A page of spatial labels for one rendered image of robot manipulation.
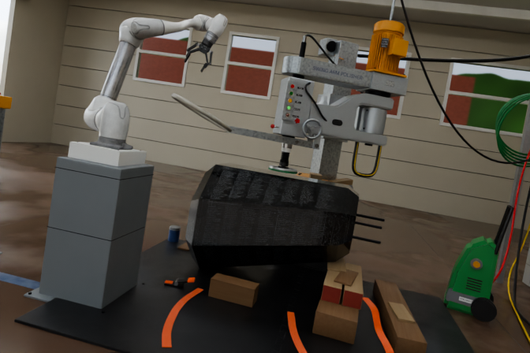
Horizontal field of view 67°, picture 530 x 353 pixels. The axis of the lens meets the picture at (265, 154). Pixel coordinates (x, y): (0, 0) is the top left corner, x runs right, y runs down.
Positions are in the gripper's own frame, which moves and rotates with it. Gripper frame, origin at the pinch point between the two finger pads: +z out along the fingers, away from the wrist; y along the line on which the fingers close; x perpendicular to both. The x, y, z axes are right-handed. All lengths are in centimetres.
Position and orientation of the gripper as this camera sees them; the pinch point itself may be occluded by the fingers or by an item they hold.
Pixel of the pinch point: (193, 65)
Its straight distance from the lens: 296.3
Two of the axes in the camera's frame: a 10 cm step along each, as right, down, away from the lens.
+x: -0.1, 0.4, 10.0
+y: 8.6, 5.1, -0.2
